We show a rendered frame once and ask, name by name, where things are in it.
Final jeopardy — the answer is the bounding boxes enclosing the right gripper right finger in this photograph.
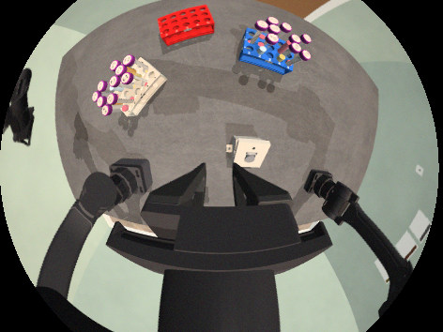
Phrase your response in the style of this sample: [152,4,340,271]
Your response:
[232,162,294,208]

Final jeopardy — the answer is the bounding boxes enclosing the blue test tube rack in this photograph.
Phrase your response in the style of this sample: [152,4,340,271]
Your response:
[238,28,294,75]

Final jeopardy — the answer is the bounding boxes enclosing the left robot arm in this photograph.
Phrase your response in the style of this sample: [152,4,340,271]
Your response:
[3,68,146,300]

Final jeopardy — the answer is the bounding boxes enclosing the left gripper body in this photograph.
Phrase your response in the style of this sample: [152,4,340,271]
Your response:
[13,104,35,143]

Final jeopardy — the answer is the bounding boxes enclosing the red tube rack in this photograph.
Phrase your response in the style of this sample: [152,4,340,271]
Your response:
[158,5,214,46]

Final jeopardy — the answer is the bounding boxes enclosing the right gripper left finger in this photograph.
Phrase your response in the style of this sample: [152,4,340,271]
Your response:
[146,162,206,206]

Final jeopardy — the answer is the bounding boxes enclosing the clear test tube with purple cap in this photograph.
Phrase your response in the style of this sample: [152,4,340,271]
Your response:
[102,104,129,116]
[93,91,111,102]

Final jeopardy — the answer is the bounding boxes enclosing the white test tube rack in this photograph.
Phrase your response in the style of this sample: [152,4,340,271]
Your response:
[114,57,167,116]

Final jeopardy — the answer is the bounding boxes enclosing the test tube with purple cap and amber liquid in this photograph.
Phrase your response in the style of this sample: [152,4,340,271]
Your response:
[110,60,136,72]

